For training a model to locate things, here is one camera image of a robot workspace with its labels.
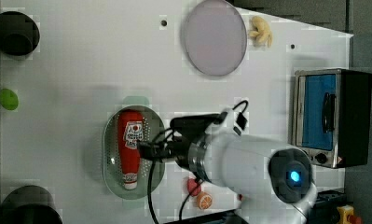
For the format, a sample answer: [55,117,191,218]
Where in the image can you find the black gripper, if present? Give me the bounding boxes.
[137,136,191,168]

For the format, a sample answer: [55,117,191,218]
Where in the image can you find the red felt ketchup bottle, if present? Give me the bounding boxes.
[117,110,144,190]

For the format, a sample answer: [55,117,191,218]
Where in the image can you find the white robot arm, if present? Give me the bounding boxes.
[137,109,317,224]

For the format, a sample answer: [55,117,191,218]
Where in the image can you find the green oval strainer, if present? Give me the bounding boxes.
[103,96,164,200]

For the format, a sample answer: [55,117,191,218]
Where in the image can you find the red toy strawberry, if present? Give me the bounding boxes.
[186,178,201,197]

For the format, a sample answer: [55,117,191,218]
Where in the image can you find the orange toy slice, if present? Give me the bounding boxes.
[197,191,213,210]

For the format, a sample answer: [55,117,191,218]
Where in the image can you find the black cup lower left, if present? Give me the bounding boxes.
[0,185,63,224]

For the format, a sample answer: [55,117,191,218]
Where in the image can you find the black cup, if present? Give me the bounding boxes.
[0,185,63,224]
[0,11,40,56]

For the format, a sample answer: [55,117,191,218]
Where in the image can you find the round grey plate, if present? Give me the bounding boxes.
[183,0,247,76]

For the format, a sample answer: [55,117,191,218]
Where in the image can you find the green toy lime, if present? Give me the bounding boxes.
[0,89,19,110]

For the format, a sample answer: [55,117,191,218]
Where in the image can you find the black cup upper left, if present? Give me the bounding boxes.
[0,11,40,56]

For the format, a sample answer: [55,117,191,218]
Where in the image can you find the silver toaster oven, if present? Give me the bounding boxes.
[292,68,372,169]

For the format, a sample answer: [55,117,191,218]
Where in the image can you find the yellow red tool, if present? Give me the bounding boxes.
[337,205,363,224]

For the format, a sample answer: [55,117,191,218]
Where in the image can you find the black cable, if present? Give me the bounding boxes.
[146,160,160,224]

